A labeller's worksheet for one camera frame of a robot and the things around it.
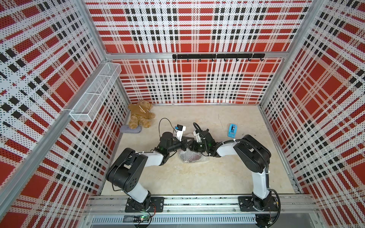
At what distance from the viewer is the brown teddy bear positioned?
1.00 m

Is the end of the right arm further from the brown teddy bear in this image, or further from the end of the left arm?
the brown teddy bear

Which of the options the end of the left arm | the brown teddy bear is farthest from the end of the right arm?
the brown teddy bear
